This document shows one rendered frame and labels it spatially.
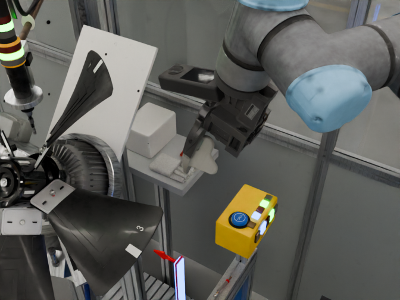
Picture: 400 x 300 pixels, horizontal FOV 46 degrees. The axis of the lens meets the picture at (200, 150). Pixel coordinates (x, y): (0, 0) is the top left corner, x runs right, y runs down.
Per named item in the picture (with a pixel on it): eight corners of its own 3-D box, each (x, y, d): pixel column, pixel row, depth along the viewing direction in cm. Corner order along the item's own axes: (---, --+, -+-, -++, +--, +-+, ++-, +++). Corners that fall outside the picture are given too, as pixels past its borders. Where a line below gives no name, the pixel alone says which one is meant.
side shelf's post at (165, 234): (168, 281, 228) (158, 152, 174) (175, 284, 227) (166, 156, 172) (163, 287, 226) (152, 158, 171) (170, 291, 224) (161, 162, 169)
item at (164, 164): (162, 155, 168) (162, 151, 166) (197, 170, 162) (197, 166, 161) (147, 169, 162) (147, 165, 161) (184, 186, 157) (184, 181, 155)
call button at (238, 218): (236, 213, 120) (236, 208, 119) (250, 219, 119) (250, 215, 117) (228, 223, 118) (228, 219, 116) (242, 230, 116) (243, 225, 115)
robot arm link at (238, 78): (210, 47, 58) (245, 19, 62) (203, 74, 61) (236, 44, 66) (260, 81, 56) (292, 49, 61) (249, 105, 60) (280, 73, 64)
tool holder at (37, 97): (13, 84, 95) (-1, 40, 88) (48, 83, 95) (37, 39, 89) (1, 111, 88) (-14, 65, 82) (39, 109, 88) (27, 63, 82)
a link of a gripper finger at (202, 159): (200, 197, 73) (225, 153, 68) (170, 175, 75) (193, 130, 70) (209, 188, 76) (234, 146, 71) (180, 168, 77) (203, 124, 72)
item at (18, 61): (4, 55, 87) (2, 49, 86) (28, 54, 87) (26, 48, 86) (-3, 67, 83) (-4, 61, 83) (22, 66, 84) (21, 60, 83)
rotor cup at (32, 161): (21, 152, 121) (-21, 149, 109) (66, 154, 115) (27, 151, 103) (17, 208, 120) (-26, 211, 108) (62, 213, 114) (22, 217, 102)
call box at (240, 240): (242, 208, 134) (244, 182, 128) (274, 222, 131) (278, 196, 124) (214, 247, 124) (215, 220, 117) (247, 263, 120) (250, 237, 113)
